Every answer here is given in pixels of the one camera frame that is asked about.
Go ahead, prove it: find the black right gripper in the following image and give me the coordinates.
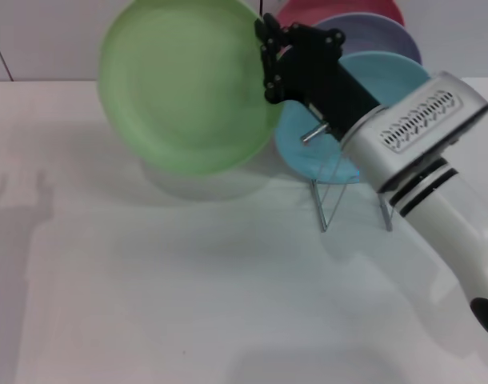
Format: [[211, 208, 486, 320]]
[[253, 12, 383, 142]]

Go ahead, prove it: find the green round plate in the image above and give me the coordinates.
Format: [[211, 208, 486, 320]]
[[98, 0, 284, 176]]

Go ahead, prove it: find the red round plate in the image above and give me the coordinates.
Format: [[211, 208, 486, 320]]
[[276, 0, 405, 29]]

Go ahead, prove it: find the teal round plate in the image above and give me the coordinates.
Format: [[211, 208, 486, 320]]
[[274, 50, 433, 186]]

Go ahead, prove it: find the purple round plate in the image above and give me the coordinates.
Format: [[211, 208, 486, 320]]
[[314, 11, 423, 65]]

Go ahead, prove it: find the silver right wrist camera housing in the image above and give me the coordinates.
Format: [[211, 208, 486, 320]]
[[342, 70, 488, 194]]

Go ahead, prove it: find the metal wire plate rack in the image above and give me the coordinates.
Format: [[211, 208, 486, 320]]
[[310, 131, 395, 232]]

